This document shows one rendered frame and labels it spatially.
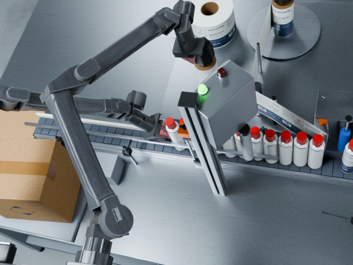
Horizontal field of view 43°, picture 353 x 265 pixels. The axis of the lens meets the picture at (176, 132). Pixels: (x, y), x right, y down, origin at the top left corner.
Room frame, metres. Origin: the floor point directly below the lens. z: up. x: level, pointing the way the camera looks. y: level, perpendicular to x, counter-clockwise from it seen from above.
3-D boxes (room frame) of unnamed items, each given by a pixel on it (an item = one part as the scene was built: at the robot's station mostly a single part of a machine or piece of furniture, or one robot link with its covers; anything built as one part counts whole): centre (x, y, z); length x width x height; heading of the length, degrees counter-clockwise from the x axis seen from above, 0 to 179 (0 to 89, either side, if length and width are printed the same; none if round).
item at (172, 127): (0.86, 0.00, 0.98); 0.05 x 0.05 x 0.20
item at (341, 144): (0.55, -0.51, 0.98); 0.03 x 0.03 x 0.17
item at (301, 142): (0.59, -0.37, 0.98); 0.05 x 0.05 x 0.20
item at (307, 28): (1.16, -0.61, 0.89); 0.31 x 0.31 x 0.01
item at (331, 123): (0.61, -0.51, 1.01); 0.14 x 0.13 x 0.26; 54
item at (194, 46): (0.98, -0.16, 1.30); 0.10 x 0.07 x 0.07; 56
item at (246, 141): (0.61, -0.19, 1.18); 0.04 x 0.04 x 0.21
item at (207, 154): (0.64, -0.06, 1.16); 0.04 x 0.04 x 0.67; 54
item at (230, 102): (0.65, -0.15, 1.38); 0.17 x 0.10 x 0.19; 109
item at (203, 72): (1.05, -0.22, 1.03); 0.09 x 0.09 x 0.30
